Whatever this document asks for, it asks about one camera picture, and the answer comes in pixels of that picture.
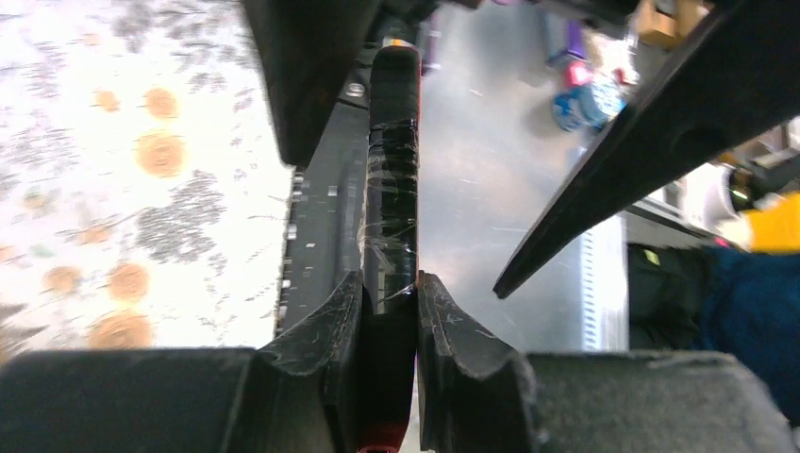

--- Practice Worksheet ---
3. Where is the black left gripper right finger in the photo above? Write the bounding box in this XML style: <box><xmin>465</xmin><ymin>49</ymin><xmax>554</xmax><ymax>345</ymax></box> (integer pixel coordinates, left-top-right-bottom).
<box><xmin>417</xmin><ymin>273</ymin><xmax>796</xmax><ymax>453</ymax></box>

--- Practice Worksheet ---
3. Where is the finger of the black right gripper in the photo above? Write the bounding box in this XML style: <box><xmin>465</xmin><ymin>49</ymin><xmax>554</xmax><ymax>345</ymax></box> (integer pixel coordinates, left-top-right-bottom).
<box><xmin>242</xmin><ymin>0</ymin><xmax>380</xmax><ymax>167</ymax></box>
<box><xmin>493</xmin><ymin>1</ymin><xmax>799</xmax><ymax>298</ymax></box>

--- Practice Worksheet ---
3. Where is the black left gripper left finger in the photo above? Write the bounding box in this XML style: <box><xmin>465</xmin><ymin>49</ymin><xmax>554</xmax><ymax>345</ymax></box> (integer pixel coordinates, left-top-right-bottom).
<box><xmin>1</xmin><ymin>272</ymin><xmax>362</xmax><ymax>452</ymax></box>

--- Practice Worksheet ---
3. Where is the red black utility knife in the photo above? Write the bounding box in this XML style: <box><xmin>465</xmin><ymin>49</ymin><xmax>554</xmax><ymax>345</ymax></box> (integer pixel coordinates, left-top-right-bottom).
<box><xmin>358</xmin><ymin>44</ymin><xmax>421</xmax><ymax>452</ymax></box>

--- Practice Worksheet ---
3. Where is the floral patterned table mat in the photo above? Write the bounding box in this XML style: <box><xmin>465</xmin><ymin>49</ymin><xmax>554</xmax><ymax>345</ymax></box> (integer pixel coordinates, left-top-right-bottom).
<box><xmin>1</xmin><ymin>1</ymin><xmax>292</xmax><ymax>360</ymax></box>

